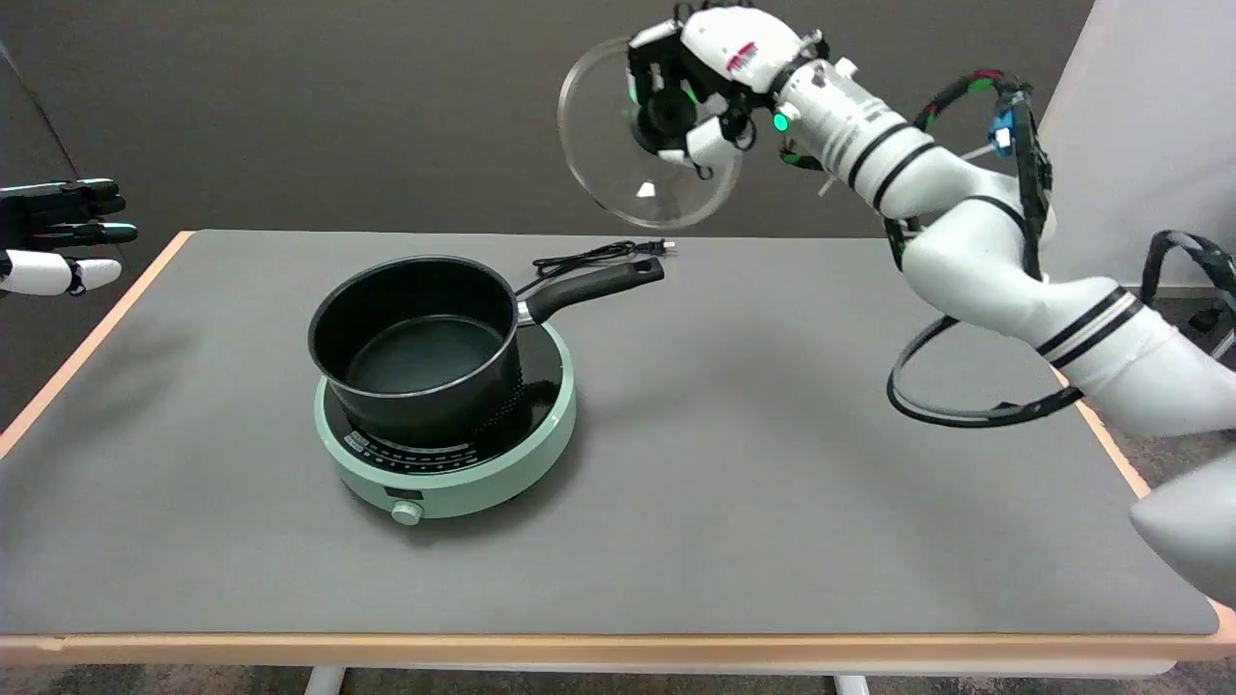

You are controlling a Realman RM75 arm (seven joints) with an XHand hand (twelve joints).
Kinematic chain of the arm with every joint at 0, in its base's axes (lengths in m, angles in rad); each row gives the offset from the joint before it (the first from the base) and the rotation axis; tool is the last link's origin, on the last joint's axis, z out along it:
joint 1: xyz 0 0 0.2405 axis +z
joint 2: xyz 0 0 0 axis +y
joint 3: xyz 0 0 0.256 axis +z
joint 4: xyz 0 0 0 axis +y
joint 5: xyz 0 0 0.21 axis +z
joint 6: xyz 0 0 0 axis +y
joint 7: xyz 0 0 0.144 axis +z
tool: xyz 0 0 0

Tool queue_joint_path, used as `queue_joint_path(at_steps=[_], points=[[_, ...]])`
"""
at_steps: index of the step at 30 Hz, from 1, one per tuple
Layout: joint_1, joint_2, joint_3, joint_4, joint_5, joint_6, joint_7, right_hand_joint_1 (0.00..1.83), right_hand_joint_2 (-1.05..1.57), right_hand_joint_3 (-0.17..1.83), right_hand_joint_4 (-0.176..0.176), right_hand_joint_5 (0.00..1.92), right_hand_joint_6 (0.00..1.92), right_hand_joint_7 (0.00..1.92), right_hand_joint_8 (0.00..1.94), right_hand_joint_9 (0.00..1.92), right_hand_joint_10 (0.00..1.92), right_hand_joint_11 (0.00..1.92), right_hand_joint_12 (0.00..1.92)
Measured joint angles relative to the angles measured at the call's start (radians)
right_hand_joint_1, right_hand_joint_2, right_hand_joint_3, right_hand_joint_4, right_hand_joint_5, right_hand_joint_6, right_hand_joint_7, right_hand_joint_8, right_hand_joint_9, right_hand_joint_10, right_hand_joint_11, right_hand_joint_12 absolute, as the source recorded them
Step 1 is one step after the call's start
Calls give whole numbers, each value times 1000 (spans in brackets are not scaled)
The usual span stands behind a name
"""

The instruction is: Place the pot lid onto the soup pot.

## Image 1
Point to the white partition panel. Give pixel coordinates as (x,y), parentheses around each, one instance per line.
(1139,125)

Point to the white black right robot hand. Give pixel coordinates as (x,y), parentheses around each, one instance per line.
(739,43)

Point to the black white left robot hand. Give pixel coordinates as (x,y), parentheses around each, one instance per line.
(43,272)

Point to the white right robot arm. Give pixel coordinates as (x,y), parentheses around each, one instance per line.
(975,251)

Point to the glass pot lid black knob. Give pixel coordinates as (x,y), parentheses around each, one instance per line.
(599,154)

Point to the mint green induction cooker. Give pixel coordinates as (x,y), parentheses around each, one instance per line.
(454,487)

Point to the grey table mat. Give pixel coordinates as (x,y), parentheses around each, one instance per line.
(772,463)

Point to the white table leg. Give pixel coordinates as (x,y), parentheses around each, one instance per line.
(852,685)
(324,681)

